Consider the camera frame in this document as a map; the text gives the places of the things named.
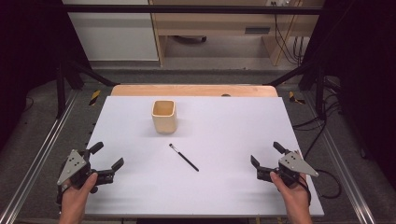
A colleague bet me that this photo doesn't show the white board sheet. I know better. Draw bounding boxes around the white board sheet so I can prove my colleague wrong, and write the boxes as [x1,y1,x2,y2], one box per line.
[84,95,325,217]

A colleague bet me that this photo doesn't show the black hanging cables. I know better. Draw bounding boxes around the black hanging cables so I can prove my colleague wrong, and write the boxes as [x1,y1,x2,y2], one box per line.
[271,0,305,65]

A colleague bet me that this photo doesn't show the person's left hand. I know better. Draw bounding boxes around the person's left hand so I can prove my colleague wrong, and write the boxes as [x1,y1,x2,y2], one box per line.
[61,173,99,206]

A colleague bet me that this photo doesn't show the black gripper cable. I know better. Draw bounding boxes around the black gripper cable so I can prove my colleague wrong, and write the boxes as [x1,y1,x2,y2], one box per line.
[298,168,343,206]

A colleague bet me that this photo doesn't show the cream square cup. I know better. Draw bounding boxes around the cream square cup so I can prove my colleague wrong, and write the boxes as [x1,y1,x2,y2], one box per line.
[151,99,178,135]

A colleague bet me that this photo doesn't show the black curtain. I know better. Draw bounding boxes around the black curtain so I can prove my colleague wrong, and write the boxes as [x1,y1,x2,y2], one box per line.
[300,0,396,190]
[0,0,92,150]

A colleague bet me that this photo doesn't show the black floor cables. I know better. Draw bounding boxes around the black floor cables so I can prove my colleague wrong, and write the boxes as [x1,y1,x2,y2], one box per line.
[291,76,344,160]

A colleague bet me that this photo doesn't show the yellow black tape piece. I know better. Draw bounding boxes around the yellow black tape piece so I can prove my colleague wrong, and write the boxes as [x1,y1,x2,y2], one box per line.
[89,90,102,106]
[288,91,306,105]

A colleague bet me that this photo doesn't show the black horizontal frame bar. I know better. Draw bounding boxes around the black horizontal frame bar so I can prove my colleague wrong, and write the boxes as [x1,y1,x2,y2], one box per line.
[62,4,325,15]

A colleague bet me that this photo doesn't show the person's right hand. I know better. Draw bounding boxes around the person's right hand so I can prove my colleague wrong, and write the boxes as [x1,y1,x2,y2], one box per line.
[270,171,311,208]

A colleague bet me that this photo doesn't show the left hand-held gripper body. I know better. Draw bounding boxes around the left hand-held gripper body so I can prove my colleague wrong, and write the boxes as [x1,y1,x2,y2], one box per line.
[56,149,115,189]

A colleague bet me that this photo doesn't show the light wooden desk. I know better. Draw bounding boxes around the light wooden desk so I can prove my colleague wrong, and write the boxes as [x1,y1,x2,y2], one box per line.
[148,0,326,67]

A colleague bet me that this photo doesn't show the aluminium floor rail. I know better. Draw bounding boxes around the aluminium floor rail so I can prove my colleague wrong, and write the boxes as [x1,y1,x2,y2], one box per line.
[0,89,79,224]
[302,92,378,224]

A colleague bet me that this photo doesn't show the white cabinet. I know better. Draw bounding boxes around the white cabinet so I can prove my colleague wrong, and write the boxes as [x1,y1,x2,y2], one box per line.
[62,0,160,62]

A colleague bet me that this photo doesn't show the black frame strut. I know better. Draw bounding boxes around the black frame strut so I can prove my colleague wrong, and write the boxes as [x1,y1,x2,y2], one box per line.
[263,59,328,120]
[55,58,120,119]

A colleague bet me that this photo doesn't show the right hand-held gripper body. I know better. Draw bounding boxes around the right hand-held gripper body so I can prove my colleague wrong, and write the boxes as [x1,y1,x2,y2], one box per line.
[256,151,319,188]

